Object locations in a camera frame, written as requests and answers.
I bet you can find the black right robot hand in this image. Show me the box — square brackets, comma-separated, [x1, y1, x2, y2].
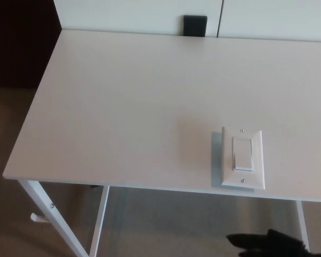
[226, 229, 311, 257]

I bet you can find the white rocker switch button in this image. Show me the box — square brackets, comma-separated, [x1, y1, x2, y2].
[232, 136, 255, 172]

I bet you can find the white hook peg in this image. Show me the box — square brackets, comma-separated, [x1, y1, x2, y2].
[30, 212, 48, 223]

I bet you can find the white low cabinet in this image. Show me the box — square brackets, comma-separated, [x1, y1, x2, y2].
[53, 0, 321, 43]

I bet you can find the white table leg frame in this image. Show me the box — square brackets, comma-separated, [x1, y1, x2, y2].
[295, 200, 311, 248]
[18, 180, 111, 257]

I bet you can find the white light switch plate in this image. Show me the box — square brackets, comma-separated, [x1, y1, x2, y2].
[220, 126, 266, 191]

